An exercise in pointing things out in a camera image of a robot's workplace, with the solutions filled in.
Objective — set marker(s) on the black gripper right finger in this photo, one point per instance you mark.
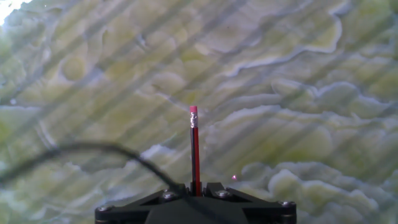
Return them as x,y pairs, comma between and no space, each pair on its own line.
267,213

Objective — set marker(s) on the green marble pattern mat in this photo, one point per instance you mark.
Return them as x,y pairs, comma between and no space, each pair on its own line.
280,93

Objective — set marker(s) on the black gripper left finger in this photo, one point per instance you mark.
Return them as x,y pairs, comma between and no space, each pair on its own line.
124,213

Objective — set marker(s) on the red black pencil with eraser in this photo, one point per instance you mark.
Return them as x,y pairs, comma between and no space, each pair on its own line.
195,149

